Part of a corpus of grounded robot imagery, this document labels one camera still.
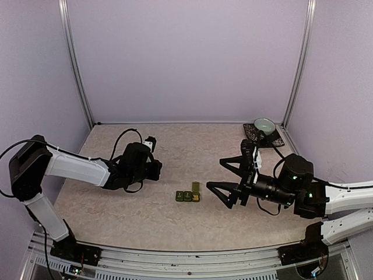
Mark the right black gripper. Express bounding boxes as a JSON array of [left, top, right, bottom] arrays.
[[207, 155, 297, 209]]

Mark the green pill organizer box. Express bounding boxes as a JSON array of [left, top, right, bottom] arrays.
[[175, 181, 201, 202]]

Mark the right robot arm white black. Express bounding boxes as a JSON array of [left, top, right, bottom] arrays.
[[206, 131, 372, 259]]

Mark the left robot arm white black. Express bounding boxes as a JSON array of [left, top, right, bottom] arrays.
[[1, 135, 163, 260]]

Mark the black patterned tray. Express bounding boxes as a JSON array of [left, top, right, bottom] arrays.
[[243, 124, 285, 148]]

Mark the pale green bowl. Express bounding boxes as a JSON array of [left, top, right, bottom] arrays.
[[254, 118, 276, 135]]

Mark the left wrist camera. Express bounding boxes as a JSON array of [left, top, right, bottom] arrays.
[[143, 136, 157, 153]]

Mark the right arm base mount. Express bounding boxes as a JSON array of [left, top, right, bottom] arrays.
[[277, 242, 329, 265]]

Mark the front aluminium rail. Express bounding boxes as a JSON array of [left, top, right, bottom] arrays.
[[20, 241, 359, 280]]

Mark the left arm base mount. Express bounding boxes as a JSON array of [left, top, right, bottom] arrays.
[[50, 242, 101, 267]]

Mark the right aluminium frame post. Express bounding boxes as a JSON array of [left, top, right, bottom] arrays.
[[281, 0, 317, 130]]

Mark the aluminium frame post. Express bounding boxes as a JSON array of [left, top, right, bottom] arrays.
[[281, 0, 317, 130], [58, 0, 95, 130]]

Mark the left aluminium frame post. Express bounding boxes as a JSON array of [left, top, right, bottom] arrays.
[[58, 0, 95, 130]]

